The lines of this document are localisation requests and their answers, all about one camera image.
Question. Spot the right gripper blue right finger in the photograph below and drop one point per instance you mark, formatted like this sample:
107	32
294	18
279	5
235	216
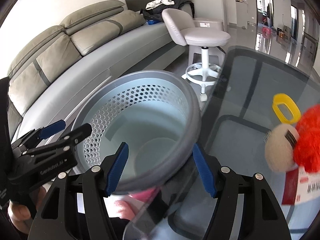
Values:
204	171

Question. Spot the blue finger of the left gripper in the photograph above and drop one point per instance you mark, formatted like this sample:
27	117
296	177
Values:
52	129
69	141

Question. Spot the white swivel stool chair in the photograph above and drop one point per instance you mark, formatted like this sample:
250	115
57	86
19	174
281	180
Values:
205	56

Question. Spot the pink bucket on floor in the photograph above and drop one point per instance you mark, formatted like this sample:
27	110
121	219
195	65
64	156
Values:
266	32

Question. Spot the grey leather sofa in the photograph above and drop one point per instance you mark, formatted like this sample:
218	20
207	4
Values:
59	68

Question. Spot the grey perforated trash bin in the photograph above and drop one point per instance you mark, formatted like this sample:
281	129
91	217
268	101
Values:
155	112

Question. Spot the pile of clothes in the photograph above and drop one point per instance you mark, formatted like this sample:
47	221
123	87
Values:
153	10

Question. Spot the red white paper box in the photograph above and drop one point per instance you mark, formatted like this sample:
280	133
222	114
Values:
300	187

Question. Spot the red plastic bag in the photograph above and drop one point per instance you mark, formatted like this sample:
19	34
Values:
306	150

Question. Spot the beige fluffy round pouch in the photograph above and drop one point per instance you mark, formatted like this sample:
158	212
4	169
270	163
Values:
279	144

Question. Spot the yellow plastic ring lid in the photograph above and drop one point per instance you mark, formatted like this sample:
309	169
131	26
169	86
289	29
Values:
285	109

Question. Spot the person's left hand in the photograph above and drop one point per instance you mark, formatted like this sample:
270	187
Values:
19	214

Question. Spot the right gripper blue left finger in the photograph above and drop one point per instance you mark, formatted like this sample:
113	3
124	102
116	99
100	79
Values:
116	170

